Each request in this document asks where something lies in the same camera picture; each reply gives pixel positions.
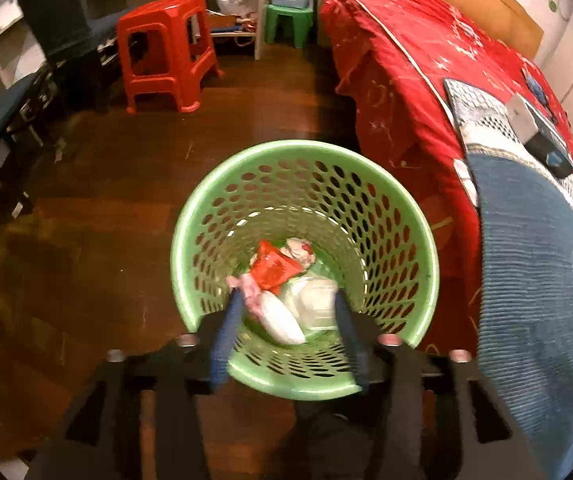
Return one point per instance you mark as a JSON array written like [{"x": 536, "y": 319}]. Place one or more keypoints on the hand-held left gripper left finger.
[{"x": 226, "y": 340}]

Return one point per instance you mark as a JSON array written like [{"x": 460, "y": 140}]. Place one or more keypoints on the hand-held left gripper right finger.
[{"x": 351, "y": 340}]

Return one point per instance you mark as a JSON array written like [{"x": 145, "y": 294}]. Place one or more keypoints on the pink printed packet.
[{"x": 246, "y": 295}]

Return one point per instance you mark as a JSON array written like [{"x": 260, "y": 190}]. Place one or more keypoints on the round lidded plastic container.
[{"x": 314, "y": 297}]

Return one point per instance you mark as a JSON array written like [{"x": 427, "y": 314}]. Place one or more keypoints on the white round paper plate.
[{"x": 281, "y": 320}]

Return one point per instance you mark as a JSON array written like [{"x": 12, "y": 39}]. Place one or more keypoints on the red foil wrapper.
[{"x": 274, "y": 267}]

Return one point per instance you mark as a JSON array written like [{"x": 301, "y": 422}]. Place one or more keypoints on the white red tissue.
[{"x": 300, "y": 252}]

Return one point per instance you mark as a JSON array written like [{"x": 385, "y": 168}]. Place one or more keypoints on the green plastic basket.
[{"x": 206, "y": 220}]

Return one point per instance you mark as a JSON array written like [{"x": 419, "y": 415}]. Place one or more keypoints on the red printed blanket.
[{"x": 401, "y": 85}]

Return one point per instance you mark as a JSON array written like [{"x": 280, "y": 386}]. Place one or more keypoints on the black cardboard box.
[{"x": 546, "y": 140}]

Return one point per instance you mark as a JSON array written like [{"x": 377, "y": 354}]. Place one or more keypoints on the small blue object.
[{"x": 533, "y": 87}]

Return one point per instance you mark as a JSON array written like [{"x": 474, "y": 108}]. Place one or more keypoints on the red plastic stool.
[{"x": 166, "y": 25}]

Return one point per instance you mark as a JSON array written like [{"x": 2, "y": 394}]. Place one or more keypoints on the green plastic stool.
[{"x": 289, "y": 22}]

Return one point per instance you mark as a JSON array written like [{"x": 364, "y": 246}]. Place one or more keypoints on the white shelf unit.
[{"x": 231, "y": 5}]

